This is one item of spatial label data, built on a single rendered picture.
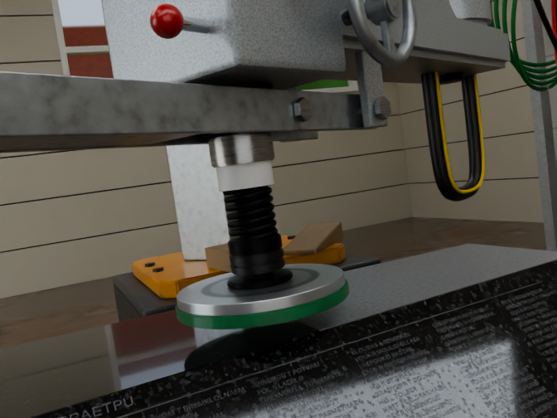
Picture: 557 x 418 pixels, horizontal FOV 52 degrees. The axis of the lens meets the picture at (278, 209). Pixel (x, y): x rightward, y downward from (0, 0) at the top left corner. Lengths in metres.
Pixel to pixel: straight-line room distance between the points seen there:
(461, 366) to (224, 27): 0.48
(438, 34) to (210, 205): 0.74
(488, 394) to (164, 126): 0.48
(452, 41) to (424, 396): 0.62
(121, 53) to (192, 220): 0.87
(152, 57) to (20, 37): 6.33
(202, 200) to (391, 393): 0.94
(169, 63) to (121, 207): 6.21
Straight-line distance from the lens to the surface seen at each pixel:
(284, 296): 0.63
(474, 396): 0.73
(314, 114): 0.74
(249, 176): 0.68
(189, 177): 1.52
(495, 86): 7.08
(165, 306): 1.26
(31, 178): 6.77
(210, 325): 0.65
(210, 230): 1.49
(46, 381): 0.70
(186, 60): 0.63
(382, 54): 0.70
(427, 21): 0.98
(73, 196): 6.78
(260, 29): 0.61
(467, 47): 1.12
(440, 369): 0.73
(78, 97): 0.51
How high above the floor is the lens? 1.00
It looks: 4 degrees down
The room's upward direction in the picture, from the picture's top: 8 degrees counter-clockwise
